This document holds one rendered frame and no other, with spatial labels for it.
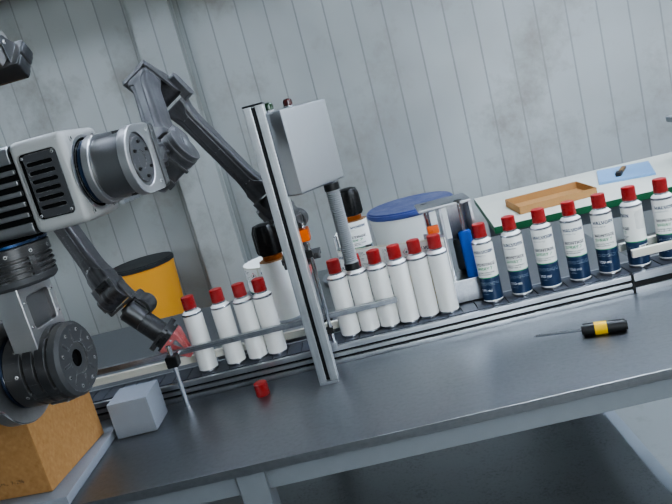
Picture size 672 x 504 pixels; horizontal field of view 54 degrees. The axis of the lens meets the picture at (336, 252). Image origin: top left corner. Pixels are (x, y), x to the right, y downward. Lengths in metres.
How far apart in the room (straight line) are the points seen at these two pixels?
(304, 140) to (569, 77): 3.70
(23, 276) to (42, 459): 0.44
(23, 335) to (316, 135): 0.74
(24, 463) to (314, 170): 0.86
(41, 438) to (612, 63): 4.41
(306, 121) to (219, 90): 3.56
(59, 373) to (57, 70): 4.36
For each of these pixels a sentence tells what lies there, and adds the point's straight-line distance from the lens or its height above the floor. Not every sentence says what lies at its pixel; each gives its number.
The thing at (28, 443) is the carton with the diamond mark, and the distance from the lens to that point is 1.53.
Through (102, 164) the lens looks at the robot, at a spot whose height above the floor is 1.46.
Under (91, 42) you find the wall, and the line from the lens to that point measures 5.39.
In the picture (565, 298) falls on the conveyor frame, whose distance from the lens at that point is 1.75.
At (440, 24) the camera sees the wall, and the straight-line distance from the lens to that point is 4.93.
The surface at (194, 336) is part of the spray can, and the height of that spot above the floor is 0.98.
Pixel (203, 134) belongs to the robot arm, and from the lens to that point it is 1.70.
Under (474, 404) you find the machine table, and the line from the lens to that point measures 1.37.
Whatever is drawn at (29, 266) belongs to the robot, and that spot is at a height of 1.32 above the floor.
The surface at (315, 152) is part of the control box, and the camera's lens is 1.53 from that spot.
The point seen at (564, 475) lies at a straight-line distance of 2.23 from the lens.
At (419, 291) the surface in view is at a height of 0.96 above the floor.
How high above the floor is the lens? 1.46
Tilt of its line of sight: 12 degrees down
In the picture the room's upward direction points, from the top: 15 degrees counter-clockwise
